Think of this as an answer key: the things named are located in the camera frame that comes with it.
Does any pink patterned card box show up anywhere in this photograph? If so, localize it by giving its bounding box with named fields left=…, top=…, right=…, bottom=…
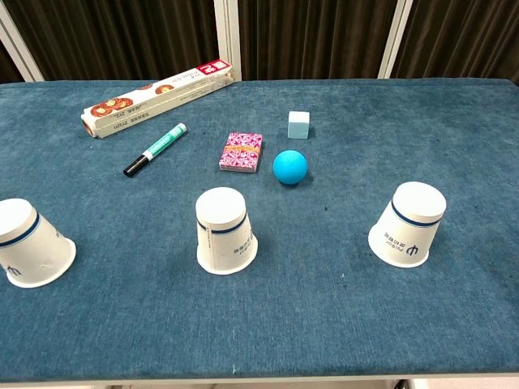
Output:
left=218, top=132, right=264, bottom=173

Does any dark brown pleated curtain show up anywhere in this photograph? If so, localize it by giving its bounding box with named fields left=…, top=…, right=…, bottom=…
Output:
left=3, top=0, right=222, bottom=82
left=0, top=40, right=24, bottom=85
left=237, top=0, right=398, bottom=81
left=389, top=0, right=519, bottom=84

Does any white paper cup blue stripe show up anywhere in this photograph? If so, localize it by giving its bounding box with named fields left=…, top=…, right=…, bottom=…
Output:
left=0, top=198, right=77, bottom=289
left=367, top=181, right=448, bottom=268
left=195, top=186, right=260, bottom=276

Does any blue ball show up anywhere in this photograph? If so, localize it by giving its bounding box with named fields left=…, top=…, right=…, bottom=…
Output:
left=272, top=149, right=309, bottom=186

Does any light blue cube block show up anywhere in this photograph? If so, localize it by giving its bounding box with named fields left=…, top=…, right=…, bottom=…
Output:
left=287, top=110, right=311, bottom=140

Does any green white marker black cap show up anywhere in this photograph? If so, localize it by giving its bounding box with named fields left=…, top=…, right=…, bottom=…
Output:
left=122, top=122, right=188, bottom=177

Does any blue table cloth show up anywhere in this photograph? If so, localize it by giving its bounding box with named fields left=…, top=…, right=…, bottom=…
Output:
left=0, top=79, right=519, bottom=382

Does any long white foil wrap box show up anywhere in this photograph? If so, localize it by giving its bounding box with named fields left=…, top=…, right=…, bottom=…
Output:
left=80, top=62, right=235, bottom=140

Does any white frame post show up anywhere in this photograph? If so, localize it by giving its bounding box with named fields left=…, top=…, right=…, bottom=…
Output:
left=0, top=2, right=45, bottom=83
left=213, top=0, right=243, bottom=81
left=377, top=0, right=415, bottom=80

